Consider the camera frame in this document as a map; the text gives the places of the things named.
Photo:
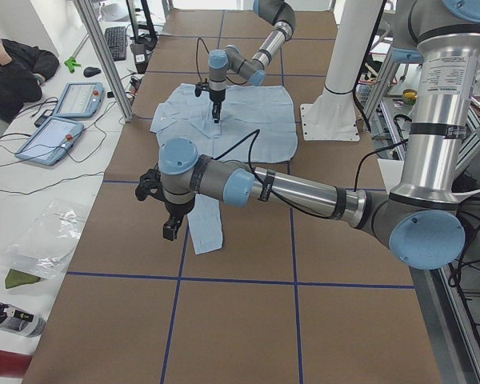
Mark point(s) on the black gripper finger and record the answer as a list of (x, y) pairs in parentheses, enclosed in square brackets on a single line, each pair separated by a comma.
[(216, 111), (170, 229)]

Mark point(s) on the near blue teach pendant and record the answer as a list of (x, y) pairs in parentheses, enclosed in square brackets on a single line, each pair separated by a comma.
[(51, 141)]

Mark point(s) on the white pedestal column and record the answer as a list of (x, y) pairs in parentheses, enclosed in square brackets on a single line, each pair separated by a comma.
[(332, 116)]

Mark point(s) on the black computer mouse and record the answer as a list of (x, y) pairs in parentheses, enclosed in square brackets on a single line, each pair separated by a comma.
[(91, 71)]

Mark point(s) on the light blue button shirt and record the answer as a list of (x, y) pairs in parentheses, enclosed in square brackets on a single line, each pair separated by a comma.
[(200, 156)]

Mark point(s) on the black keyboard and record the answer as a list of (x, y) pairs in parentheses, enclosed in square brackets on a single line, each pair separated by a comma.
[(116, 40)]

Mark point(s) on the clear plastic bag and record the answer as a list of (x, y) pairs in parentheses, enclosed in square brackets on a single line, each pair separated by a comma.
[(44, 250)]

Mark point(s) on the person in black clothes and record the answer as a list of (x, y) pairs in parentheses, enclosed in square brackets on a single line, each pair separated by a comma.
[(23, 70)]

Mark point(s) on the black white device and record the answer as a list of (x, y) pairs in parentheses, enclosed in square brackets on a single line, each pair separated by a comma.
[(17, 321)]

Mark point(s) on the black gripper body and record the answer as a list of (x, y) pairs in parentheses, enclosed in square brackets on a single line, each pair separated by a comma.
[(176, 210), (216, 97)]

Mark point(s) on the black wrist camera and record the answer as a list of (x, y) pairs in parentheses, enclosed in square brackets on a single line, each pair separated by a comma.
[(150, 185), (201, 87)]

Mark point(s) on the blue teach pendant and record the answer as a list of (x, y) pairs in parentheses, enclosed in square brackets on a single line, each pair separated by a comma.
[(51, 141), (79, 100)]

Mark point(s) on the red object at edge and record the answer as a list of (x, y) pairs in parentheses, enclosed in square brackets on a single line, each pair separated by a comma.
[(14, 365)]

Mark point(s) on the grey aluminium frame post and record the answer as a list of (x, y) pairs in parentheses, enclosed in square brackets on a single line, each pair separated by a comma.
[(94, 30)]

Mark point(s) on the green cloth piece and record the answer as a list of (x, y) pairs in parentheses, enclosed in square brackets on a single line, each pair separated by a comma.
[(16, 278)]

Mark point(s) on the green plastic tool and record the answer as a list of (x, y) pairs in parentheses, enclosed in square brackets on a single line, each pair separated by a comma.
[(72, 63)]

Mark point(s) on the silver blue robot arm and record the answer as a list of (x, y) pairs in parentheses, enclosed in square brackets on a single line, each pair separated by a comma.
[(281, 16), (271, 242)]

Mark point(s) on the far blue teach pendant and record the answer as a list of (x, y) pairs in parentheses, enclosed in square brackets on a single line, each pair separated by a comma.
[(79, 100)]

